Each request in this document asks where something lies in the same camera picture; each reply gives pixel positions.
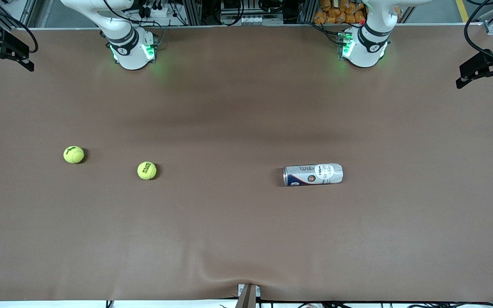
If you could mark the Wilson print tennis ball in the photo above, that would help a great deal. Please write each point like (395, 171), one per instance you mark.
(73, 155)

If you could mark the Roland Garros print tennis ball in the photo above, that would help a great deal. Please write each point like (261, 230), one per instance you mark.
(147, 170)

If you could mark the clear Wilson tennis ball can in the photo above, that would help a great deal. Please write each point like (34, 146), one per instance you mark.
(313, 174)

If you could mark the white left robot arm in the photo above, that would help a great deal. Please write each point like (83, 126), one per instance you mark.
(366, 51)

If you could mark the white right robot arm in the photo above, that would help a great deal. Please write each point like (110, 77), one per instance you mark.
(131, 55)

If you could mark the white power strip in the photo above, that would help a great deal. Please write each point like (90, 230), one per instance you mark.
(156, 12)

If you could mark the pile of orange bread rolls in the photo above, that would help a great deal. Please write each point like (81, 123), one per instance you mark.
(336, 13)

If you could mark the grey equipment with white connectors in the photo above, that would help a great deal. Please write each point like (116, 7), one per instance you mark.
(250, 19)

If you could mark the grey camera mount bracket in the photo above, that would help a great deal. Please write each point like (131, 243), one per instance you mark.
(248, 297)

